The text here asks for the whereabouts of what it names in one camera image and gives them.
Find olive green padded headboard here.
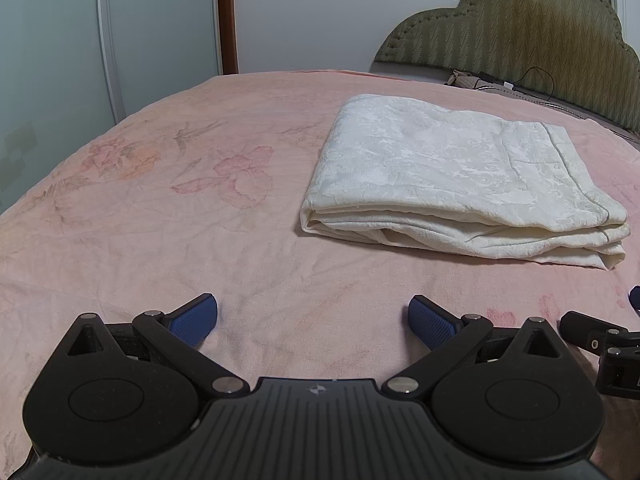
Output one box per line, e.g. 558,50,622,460
374,0,640,137

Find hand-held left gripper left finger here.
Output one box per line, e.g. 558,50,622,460
50,292,251,401

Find black charging cable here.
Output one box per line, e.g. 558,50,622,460
474,67,572,107

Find brown wooden door frame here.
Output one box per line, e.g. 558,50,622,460
215,0,240,75

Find pale sliding wardrobe door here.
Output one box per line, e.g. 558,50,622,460
0,0,224,215

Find pink floral bed sheet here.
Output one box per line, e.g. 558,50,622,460
0,69,640,480

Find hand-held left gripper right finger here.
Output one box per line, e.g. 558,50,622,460
382,295,577,401

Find cream white pants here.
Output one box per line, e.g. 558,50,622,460
299,94,630,272

